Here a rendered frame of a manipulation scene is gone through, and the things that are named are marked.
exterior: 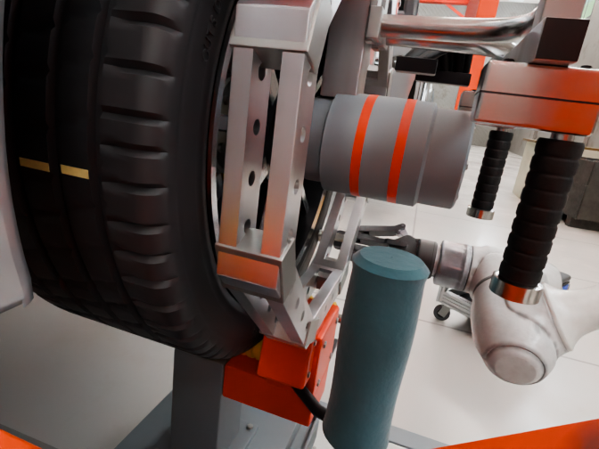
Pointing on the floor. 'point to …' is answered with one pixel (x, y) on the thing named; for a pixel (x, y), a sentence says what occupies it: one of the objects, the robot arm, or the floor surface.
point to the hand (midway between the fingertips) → (334, 239)
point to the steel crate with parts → (584, 197)
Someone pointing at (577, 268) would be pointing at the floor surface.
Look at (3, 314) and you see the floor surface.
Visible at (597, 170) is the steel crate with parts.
